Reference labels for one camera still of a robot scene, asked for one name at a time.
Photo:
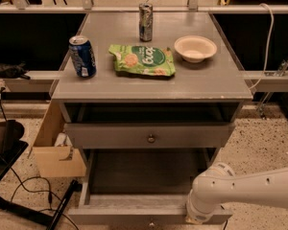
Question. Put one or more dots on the grey drawer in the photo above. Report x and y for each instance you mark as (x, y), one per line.
(148, 136)
(138, 186)

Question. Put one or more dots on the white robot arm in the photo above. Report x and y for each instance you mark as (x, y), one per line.
(219, 184)

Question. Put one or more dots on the grey drawer cabinet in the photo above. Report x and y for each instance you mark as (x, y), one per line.
(182, 90)

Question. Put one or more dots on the grey top drawer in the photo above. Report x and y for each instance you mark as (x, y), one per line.
(148, 136)

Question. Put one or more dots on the green chip bag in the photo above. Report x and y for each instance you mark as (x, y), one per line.
(143, 60)

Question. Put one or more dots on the white bowl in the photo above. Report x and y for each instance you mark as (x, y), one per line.
(194, 48)

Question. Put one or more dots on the blue soda can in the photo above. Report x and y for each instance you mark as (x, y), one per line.
(82, 56)

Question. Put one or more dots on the silver tall drink can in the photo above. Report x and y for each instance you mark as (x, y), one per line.
(146, 22)

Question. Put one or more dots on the cardboard box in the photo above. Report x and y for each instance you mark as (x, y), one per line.
(54, 154)

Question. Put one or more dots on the black cloth on rail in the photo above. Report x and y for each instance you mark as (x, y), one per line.
(13, 71)

